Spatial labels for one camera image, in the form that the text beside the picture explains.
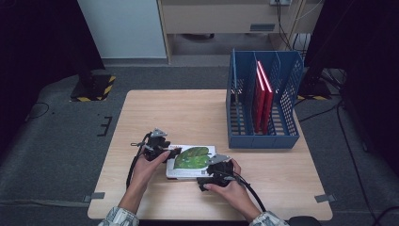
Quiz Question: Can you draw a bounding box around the beige wooden desk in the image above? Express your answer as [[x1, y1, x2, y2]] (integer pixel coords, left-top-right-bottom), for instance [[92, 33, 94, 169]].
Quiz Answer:
[[156, 0, 324, 64]]

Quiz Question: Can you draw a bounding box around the person's left hand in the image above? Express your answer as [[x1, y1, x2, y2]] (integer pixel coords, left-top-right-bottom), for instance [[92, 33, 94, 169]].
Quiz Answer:
[[129, 150, 172, 193]]

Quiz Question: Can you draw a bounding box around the red illustrated book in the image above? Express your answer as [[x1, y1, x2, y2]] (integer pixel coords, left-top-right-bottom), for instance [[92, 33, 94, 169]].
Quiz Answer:
[[253, 67, 266, 135], [257, 60, 275, 136]]

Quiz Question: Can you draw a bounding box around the grey label plate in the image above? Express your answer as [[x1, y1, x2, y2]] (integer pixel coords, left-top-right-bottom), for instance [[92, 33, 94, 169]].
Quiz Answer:
[[249, 23, 276, 32]]

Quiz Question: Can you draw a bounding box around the grey tape piece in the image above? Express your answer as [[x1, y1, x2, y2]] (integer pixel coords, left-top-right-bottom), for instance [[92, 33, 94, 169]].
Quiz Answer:
[[314, 193, 336, 203], [83, 191, 106, 202]]

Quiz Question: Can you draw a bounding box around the hand-held gripper cable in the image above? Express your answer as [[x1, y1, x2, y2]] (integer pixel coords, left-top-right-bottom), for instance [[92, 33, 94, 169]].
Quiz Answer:
[[125, 132, 152, 189], [231, 173, 267, 214]]

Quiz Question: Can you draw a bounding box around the black cable bundle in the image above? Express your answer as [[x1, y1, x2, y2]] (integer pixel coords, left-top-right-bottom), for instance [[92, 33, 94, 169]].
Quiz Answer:
[[319, 67, 347, 92]]

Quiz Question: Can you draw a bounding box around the right hand-held gripper cable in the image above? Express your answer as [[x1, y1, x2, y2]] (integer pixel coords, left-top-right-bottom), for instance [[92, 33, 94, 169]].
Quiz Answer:
[[231, 173, 267, 214]]

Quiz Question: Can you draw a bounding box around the white book with green leaf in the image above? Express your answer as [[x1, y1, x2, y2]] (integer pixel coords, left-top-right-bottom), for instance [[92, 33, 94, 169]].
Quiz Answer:
[[165, 144, 217, 181]]

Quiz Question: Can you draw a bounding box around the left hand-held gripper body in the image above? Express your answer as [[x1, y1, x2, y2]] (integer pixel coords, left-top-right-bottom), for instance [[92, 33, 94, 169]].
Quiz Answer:
[[144, 127, 172, 162]]

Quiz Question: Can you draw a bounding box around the blue plastic file rack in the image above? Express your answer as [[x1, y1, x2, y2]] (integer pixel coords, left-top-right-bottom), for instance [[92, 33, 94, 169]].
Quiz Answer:
[[225, 50, 305, 150]]

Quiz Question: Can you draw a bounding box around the black hanging cable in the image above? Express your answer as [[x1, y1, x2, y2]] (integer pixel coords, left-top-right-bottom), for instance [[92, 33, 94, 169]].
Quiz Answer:
[[276, 0, 295, 51]]

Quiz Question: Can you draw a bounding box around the pale hanging cable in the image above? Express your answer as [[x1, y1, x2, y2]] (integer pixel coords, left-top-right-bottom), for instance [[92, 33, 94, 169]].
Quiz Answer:
[[288, 0, 324, 36]]

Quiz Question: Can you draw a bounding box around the white cabinet panel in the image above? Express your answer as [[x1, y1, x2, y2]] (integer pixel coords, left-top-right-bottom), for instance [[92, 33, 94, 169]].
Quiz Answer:
[[76, 0, 168, 59]]

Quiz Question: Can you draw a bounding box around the black floor cable loop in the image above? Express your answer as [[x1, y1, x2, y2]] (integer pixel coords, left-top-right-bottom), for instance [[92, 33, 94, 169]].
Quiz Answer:
[[26, 102, 51, 121]]

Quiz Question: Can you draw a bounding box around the person's right hand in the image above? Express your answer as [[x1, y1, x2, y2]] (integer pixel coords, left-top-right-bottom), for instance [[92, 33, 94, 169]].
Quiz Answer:
[[202, 158, 262, 222]]

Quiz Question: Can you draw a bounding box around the left hand-held gripper cable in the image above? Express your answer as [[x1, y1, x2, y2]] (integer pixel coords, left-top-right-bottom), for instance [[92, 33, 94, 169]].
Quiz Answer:
[[125, 132, 152, 189]]

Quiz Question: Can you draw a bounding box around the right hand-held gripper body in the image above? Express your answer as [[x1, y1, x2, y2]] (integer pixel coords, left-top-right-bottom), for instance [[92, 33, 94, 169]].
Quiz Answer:
[[206, 153, 234, 186]]

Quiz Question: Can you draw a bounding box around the black cable at corner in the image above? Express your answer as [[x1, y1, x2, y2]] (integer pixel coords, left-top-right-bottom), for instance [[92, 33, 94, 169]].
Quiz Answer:
[[371, 205, 399, 226]]

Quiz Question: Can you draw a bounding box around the blue picture book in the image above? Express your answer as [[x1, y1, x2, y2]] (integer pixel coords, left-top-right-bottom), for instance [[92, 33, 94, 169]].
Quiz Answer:
[[231, 49, 241, 133]]

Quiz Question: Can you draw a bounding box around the short black floor cable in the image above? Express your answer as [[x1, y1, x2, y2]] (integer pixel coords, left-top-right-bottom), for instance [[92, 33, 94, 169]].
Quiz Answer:
[[297, 103, 340, 123]]

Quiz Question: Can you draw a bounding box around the dark curtain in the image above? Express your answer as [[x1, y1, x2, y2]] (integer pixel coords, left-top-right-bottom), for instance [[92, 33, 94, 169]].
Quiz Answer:
[[304, 0, 399, 177], [0, 0, 105, 158]]

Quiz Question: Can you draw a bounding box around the long black floor cable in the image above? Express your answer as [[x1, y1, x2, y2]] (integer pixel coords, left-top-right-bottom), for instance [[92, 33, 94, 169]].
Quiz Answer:
[[336, 100, 377, 226]]

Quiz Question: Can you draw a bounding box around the black striped stand base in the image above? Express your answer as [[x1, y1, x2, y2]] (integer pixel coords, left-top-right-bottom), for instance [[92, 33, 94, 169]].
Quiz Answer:
[[69, 73, 117, 103], [295, 67, 332, 102]]

